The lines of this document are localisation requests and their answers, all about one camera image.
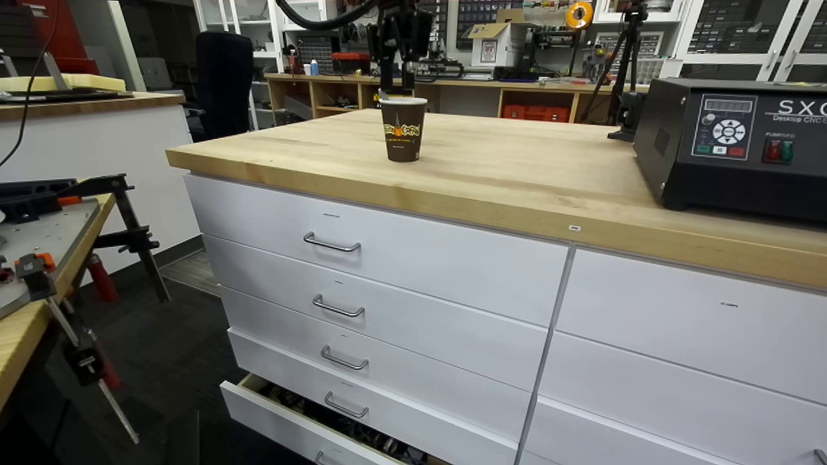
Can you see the black controller box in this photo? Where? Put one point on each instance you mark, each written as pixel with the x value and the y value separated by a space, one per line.
pixel 733 146

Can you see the white counter wooden top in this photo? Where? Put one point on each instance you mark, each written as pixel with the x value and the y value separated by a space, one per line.
pixel 86 146

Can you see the white drawer cabinet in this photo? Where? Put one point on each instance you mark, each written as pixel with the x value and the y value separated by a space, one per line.
pixel 449 259

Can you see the white glass door cabinet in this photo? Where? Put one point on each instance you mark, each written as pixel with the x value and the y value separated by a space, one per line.
pixel 248 27

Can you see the black camera tripod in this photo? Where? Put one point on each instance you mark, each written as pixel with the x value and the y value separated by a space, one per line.
pixel 630 48

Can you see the brown paper coffee cup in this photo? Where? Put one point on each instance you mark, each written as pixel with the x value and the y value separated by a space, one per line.
pixel 404 130

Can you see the red toolbox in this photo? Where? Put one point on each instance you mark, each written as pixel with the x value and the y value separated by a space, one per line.
pixel 351 61

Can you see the red storage bins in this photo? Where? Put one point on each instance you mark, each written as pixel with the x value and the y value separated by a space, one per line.
pixel 535 112

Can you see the red machine housing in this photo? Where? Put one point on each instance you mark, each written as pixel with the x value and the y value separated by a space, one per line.
pixel 52 35

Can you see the light wooden board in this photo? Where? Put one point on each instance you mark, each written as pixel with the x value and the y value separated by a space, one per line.
pixel 69 84

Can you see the open white drawer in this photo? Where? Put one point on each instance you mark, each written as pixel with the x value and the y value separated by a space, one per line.
pixel 274 420

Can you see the white framed glass panels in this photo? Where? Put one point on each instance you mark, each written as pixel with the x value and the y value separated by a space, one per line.
pixel 741 35

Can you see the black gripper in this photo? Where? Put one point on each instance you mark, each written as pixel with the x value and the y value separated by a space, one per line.
pixel 404 28

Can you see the orange black bar clamp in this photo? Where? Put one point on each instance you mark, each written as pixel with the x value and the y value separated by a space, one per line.
pixel 84 358

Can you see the yellow tape roll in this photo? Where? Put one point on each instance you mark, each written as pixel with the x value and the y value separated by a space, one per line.
pixel 579 14

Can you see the grey metal plate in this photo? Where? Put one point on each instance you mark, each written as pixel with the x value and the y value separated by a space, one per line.
pixel 43 241

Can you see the black high back chair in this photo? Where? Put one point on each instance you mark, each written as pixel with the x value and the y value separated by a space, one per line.
pixel 223 80

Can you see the wooden shelf workbench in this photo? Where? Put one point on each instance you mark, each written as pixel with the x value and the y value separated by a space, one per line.
pixel 344 90

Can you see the house shaped cardboard box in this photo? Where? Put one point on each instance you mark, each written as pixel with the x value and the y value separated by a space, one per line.
pixel 493 41

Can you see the small blue bottle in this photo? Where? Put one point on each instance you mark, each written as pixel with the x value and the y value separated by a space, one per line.
pixel 313 66

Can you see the wooden side table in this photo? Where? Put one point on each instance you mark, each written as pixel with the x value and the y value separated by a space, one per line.
pixel 21 343

